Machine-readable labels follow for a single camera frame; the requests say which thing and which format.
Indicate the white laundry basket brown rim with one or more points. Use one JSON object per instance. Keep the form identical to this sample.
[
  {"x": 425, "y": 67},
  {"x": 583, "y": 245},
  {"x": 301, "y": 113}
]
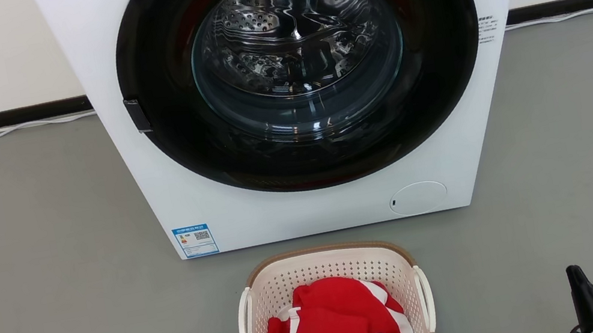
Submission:
[{"x": 329, "y": 264}]

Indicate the blue energy label sticker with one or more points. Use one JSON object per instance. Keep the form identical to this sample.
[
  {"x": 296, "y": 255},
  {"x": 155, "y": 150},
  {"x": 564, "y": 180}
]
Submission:
[{"x": 195, "y": 241}]

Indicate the red and white jersey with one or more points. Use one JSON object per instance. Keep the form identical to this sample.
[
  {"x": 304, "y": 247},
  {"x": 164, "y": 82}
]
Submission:
[{"x": 337, "y": 330}]

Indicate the white front-load washing machine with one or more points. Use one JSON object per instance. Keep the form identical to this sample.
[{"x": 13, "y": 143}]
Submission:
[{"x": 281, "y": 218}]

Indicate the round white filter cover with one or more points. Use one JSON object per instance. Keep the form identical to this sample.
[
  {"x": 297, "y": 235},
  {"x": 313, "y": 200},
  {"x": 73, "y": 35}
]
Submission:
[{"x": 418, "y": 198}]

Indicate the black round washer door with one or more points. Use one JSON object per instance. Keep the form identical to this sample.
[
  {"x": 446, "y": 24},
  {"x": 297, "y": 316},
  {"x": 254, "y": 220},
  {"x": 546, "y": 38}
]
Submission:
[{"x": 447, "y": 85}]

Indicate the small printed text sticker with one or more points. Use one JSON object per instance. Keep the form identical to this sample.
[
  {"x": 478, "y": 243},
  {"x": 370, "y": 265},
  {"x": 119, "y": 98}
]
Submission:
[{"x": 488, "y": 29}]

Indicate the steel washer drum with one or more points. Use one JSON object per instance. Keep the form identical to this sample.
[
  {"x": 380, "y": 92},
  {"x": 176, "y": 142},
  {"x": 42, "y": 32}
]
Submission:
[{"x": 291, "y": 33}]

